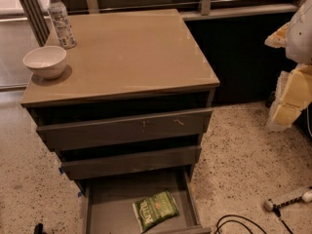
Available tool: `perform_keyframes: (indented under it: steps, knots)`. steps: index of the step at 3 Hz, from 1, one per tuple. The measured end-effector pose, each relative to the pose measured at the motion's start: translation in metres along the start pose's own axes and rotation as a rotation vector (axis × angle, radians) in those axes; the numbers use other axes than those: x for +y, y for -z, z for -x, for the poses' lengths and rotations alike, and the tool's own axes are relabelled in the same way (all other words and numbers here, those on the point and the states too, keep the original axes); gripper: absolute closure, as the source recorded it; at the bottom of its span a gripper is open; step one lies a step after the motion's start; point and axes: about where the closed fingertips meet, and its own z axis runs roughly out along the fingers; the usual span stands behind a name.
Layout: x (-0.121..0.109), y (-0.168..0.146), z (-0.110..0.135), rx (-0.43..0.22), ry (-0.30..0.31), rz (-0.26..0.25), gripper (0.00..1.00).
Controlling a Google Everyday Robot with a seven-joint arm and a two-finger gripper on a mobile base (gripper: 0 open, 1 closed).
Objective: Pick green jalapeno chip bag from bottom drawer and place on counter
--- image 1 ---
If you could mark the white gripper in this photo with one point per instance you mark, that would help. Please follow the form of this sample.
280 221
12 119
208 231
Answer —
300 36

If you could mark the green jalapeno chip bag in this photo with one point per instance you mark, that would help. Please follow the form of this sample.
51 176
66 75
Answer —
154 210

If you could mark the grey drawer cabinet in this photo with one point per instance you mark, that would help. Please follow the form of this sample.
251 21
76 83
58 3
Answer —
125 64

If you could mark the grey top drawer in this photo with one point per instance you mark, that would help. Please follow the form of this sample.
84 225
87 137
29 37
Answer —
96 133

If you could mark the grey open bottom drawer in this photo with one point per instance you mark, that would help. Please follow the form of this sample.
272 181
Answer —
110 203

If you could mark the grey middle drawer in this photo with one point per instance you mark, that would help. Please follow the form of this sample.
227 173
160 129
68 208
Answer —
132 163

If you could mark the white power strip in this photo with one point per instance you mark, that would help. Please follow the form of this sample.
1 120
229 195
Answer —
301 194

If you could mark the clear plastic water bottle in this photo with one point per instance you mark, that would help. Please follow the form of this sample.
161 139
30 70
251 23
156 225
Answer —
59 17

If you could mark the white ceramic bowl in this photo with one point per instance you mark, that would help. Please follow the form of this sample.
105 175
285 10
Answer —
47 62

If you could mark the blue tape pieces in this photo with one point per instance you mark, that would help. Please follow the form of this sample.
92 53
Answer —
62 172

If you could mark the black object bottom left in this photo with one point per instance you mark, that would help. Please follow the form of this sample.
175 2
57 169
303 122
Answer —
38 229

